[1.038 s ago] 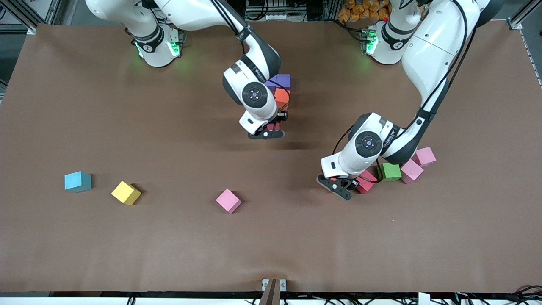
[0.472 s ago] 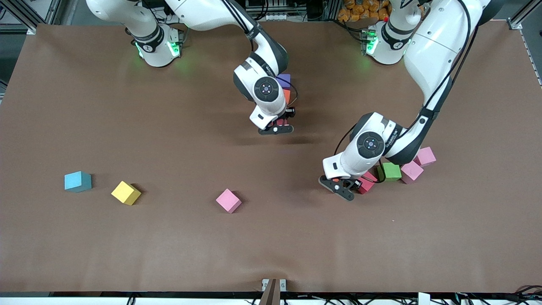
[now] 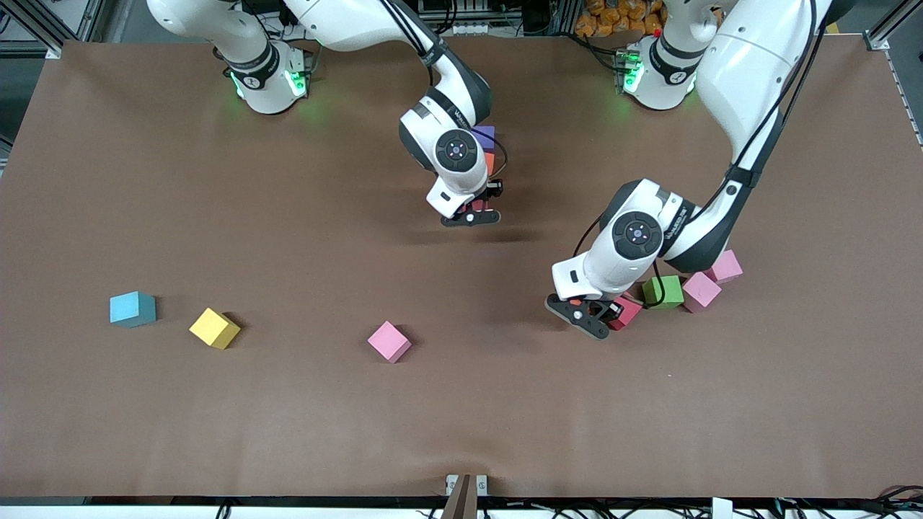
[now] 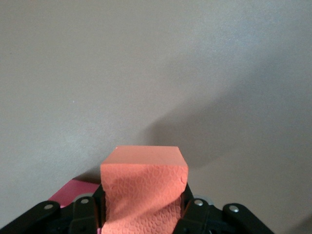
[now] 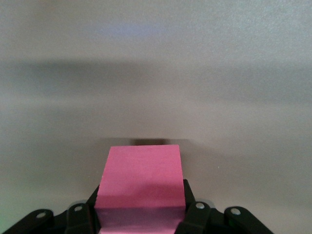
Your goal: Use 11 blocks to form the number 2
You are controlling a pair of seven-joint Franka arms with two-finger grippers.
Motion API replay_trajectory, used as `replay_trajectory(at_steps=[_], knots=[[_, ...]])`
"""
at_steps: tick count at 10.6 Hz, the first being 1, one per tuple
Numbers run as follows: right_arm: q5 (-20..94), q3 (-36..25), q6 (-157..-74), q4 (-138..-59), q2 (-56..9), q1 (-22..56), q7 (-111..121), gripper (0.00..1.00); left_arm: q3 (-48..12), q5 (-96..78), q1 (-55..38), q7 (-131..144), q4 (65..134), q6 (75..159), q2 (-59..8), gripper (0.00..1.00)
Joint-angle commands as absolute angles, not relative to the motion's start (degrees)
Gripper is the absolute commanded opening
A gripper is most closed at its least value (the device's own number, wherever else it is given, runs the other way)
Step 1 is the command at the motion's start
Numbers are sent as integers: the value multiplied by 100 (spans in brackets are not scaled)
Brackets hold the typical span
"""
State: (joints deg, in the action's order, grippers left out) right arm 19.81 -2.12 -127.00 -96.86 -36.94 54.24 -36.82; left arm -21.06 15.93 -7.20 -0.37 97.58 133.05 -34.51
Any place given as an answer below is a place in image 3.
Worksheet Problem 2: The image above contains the cyan foam cube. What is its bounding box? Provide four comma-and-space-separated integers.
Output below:
110, 290, 157, 329

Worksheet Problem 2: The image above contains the orange items bag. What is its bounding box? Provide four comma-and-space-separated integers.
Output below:
575, 0, 668, 37

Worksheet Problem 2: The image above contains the yellow foam cube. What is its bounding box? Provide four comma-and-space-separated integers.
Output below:
189, 308, 242, 350

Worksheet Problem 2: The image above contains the brown table cover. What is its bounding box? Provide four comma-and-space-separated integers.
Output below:
0, 35, 923, 500

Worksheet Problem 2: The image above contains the aluminium frame profile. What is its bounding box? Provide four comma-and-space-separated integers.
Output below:
14, 0, 102, 60
864, 0, 923, 148

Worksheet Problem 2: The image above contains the black cable bundle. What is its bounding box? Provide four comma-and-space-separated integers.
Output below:
772, 484, 923, 519

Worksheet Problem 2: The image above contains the metal mounting bracket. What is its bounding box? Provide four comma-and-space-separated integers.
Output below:
446, 474, 488, 497

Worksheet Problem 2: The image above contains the green foam cube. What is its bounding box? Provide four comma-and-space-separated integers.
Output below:
642, 275, 685, 311

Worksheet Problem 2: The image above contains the pink foam cube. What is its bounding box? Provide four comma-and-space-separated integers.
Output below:
681, 270, 723, 314
367, 321, 412, 364
707, 249, 744, 284

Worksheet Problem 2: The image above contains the white power strip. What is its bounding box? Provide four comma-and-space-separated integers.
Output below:
433, 0, 498, 37

